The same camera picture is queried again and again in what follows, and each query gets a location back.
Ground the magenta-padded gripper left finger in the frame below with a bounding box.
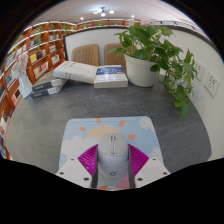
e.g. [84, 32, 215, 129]
[54, 143, 100, 189]

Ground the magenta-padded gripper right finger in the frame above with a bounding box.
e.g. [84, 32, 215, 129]
[127, 143, 171, 190]

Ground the white computer mouse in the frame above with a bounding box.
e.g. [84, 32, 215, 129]
[96, 132, 130, 179]

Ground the pastel sun-and-clouds mouse pad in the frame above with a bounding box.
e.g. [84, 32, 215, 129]
[58, 115, 165, 191]

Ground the white jug vase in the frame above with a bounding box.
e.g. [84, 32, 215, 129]
[18, 74, 34, 99]

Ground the blue and white book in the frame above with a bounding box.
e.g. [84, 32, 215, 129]
[93, 65, 129, 89]

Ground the green potted plant white pot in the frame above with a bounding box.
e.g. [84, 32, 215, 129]
[106, 24, 198, 122]

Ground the tan upholstered chair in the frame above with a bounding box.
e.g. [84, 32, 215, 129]
[70, 43, 100, 67]
[103, 43, 128, 72]

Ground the orange wooden bookshelf unit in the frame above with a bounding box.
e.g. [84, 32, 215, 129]
[0, 19, 141, 161]

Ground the ceiling lamp with round bulbs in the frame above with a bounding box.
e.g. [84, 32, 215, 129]
[93, 6, 115, 18]

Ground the white wall socket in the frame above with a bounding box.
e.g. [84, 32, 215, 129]
[203, 70, 220, 98]
[193, 59, 206, 82]

